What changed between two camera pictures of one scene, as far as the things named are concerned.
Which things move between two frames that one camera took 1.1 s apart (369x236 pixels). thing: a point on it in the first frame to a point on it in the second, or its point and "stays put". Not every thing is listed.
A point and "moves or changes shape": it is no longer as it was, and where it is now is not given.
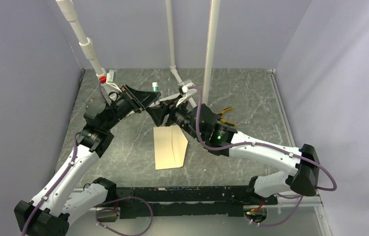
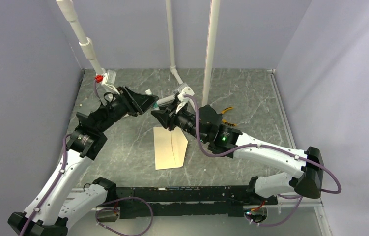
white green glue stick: [155, 87] moves or changes shape
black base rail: [166, 202] stays put
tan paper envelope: [170, 146] stays put
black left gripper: [140, 100] stays put
